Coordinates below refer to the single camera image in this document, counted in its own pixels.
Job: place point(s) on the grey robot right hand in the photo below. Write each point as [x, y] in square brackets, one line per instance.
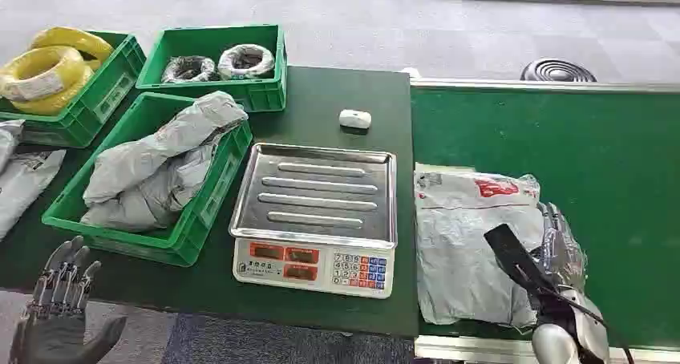
[518, 258]

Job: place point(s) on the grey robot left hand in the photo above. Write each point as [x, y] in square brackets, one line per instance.
[50, 335]

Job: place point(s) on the grey plastic parcel red print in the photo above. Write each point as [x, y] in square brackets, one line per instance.
[462, 245]

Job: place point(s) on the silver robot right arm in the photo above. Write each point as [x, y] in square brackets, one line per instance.
[589, 327]

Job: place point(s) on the green conveyor belt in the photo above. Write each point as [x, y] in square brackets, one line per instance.
[611, 154]

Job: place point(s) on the flat grey plastic parcel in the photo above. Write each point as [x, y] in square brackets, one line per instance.
[24, 183]

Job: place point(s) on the green crate holding parcels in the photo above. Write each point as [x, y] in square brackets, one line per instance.
[180, 242]

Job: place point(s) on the crumpled grey plastic parcel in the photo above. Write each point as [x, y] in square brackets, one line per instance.
[154, 202]

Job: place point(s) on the small grey plastic parcel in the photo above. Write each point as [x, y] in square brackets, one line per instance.
[8, 141]

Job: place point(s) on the white electronic scale steel pan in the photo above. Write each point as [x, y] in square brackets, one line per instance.
[316, 202]

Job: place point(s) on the small white oval object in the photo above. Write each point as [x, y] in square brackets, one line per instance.
[355, 119]

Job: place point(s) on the long grey plastic parcel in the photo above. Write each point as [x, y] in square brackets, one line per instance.
[159, 144]

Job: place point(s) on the green crate holding yellow coils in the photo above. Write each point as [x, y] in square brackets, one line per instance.
[101, 98]

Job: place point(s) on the green crate holding black coils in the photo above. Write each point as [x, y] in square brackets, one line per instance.
[255, 93]

